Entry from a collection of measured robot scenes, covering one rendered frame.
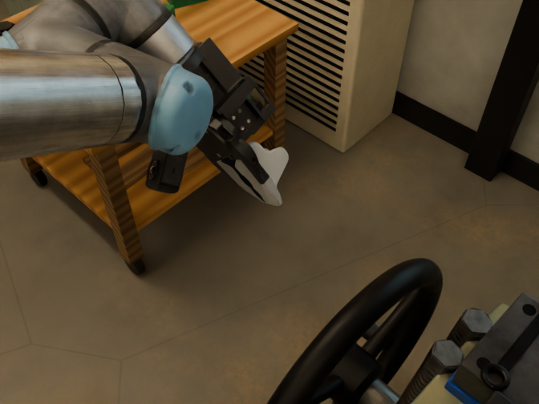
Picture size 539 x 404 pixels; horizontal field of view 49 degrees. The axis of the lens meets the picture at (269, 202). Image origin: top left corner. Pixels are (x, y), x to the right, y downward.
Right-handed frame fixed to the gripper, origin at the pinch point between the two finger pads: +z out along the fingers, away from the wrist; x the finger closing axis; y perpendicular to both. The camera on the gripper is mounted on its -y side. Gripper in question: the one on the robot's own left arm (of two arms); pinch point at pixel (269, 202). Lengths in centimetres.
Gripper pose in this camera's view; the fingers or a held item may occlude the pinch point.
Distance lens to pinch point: 74.5
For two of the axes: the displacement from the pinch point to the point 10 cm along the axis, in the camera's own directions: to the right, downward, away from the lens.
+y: 5.9, -7.3, 3.4
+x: -5.3, -0.4, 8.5
